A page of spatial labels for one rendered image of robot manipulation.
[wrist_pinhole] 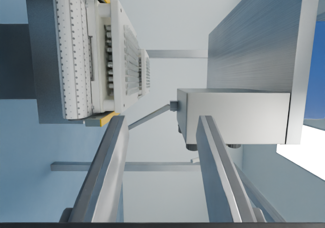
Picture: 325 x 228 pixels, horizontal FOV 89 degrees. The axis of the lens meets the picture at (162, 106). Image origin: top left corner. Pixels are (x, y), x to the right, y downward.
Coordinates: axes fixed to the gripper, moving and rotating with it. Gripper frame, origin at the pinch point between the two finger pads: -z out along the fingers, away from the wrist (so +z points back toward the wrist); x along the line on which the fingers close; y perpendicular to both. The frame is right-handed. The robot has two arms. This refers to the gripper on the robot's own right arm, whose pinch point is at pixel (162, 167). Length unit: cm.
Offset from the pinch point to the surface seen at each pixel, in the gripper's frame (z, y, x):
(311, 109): -21.8, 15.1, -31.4
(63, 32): -28.6, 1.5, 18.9
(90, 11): -35.4, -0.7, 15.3
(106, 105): -25.0, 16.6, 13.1
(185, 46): -361, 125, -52
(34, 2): -34.1, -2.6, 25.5
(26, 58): -38, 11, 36
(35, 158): -67, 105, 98
